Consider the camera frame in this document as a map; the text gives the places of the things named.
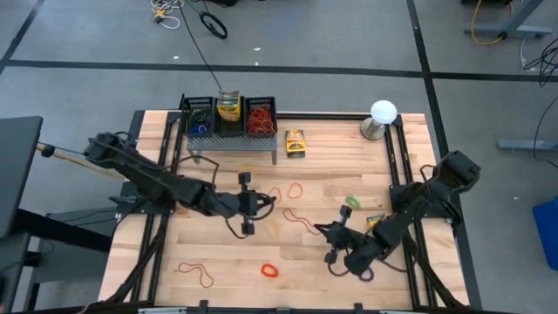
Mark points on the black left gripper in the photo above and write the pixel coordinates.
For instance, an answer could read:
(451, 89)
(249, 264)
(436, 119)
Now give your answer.
(231, 204)

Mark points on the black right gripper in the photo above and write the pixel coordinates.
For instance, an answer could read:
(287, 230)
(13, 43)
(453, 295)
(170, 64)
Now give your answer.
(346, 242)

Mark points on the black slotted plastic bin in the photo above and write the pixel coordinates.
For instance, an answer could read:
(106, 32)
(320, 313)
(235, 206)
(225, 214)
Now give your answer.
(229, 130)
(198, 102)
(261, 102)

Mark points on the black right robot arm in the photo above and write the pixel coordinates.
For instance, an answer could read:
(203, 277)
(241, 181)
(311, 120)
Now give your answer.
(392, 231)

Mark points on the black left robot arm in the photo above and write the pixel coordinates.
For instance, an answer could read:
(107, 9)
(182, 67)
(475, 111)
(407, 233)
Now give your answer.
(144, 174)

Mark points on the dark grey desk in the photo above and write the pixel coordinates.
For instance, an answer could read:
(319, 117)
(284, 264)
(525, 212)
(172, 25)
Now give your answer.
(17, 165)

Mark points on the grey perforated metal shelf riser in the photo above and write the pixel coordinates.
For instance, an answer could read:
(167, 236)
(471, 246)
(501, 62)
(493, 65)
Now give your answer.
(235, 143)

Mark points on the silver aluminium bar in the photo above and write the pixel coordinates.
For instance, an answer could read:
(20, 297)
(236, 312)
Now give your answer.
(161, 311)
(403, 312)

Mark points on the grey metal floor bar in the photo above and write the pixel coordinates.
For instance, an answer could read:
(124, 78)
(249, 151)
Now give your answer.
(527, 145)

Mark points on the blue plastic bin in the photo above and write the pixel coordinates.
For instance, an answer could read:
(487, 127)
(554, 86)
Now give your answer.
(547, 235)

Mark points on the yellow rod with black knob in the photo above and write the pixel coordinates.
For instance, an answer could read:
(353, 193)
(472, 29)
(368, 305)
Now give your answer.
(47, 150)

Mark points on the grey metal table base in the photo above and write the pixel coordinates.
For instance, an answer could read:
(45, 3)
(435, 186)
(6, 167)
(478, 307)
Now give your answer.
(505, 30)

